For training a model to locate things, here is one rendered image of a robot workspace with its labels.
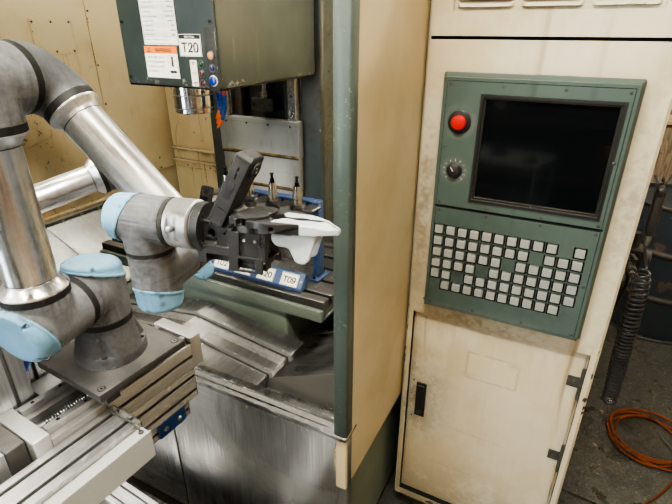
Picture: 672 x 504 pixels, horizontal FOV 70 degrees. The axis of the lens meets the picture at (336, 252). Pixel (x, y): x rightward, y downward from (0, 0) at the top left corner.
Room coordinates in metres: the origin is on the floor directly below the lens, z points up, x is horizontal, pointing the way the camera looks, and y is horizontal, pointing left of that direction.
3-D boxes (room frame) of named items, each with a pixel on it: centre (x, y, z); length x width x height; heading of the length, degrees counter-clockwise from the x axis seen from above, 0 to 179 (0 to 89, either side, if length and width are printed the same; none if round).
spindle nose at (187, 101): (2.05, 0.59, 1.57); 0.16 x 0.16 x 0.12
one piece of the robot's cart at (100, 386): (0.87, 0.52, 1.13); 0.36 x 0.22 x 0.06; 149
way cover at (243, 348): (1.60, 0.59, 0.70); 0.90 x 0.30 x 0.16; 63
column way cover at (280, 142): (2.44, 0.38, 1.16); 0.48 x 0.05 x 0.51; 63
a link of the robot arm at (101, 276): (0.88, 0.51, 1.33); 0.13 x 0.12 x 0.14; 163
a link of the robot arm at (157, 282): (0.70, 0.29, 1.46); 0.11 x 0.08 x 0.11; 163
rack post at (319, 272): (1.73, 0.07, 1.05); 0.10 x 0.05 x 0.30; 153
